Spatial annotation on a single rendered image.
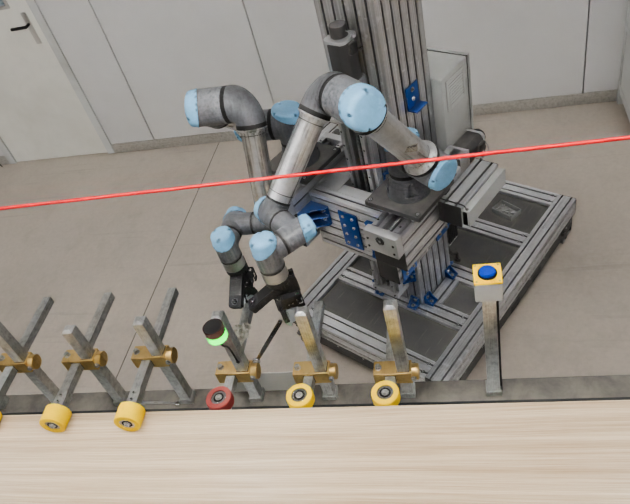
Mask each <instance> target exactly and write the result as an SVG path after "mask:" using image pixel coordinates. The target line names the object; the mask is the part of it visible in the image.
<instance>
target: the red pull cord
mask: <svg viewBox="0 0 630 504"><path fill-rule="evenodd" d="M621 140H630V135H628V136H619V137H610V138H602V139H593V140H584V141H575V142H566V143H558V144H549V145H540V146H531V147H522V148H514V149H505V150H496V151H487V152H478V153H470V154H461V155H452V156H443V157H434V158H426V159H417V160H408V161H399V162H390V163H382V164H373V165H364V166H355V167H346V168H338V169H329V170H320V171H311V172H302V173H294V174H285V175H276V176H267V177H258V178H250V179H241V180H232V181H223V182H214V183H206V184H197V185H188V186H179V187H171V188H162V189H153V190H144V191H135V192H127V193H118V194H109V195H100V196H91V197H83V198H74V199H65V200H56V201H47V202H39V203H30V204H21V205H12V206H3V207H0V210H7V209H16V208H24V207H33V206H42V205H51V204H60V203H69V202H78V201H87V200H96V199H105V198H114V197H122V196H131V195H140V194H149V193H158V192H167V191H176V190H185V189H194V188H203V187H212V186H220V185H229V184H238V183H247V182H256V181H265V180H274V179H283V178H292V177H301V176H310V175H318V174H327V173H336V172H345V171H354V170H363V169H372V168H381V167H390V166H399V165H408V164H416V163H425V162H434V161H443V160H452V159H461V158H470V157H479V156H488V155H497V154H506V153H514V152H523V151H532V150H541V149H550V148H559V147H568V146H577V145H586V144H595V143H604V142H612V141H621Z"/></svg>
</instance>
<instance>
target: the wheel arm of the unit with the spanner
mask: <svg viewBox="0 0 630 504"><path fill-rule="evenodd" d="M252 317H253V312H252V311H250V310H249V305H248V303H244V307H243V310H242V314H241V318H240V322H239V325H242V324H243V323H246V322H248V323H249V324H251V321H252ZM247 338H248V337H247ZM247 338H246V339H245V341H244V342H243V343H242V342H240V344H241V346H242V348H243V351H245V347H246V343H247ZM237 382H238V380H237V379H236V377H235V376H226V378H225V383H224V386H225V387H227V388H229V389H230V391H231V392H232V394H233V396H234V395H235V390H236V386H237Z"/></svg>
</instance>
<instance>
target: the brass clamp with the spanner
mask: <svg viewBox="0 0 630 504"><path fill-rule="evenodd" d="M248 361H249V365H248V370H247V371H236V369H235V367H234V365H233V363H232V361H222V362H218V364H220V363H221V364H222V365H223V366H224V368H223V369H222V370H218V367H217V368H216V372H215V375H216V377H217V379H218V381H219V382H220V383H225V378H226V376H235V377H236V379H237V380H238V382H254V380H255V379H259V378H260V376H261V366H260V364H259V363H253V361H252V360H248Z"/></svg>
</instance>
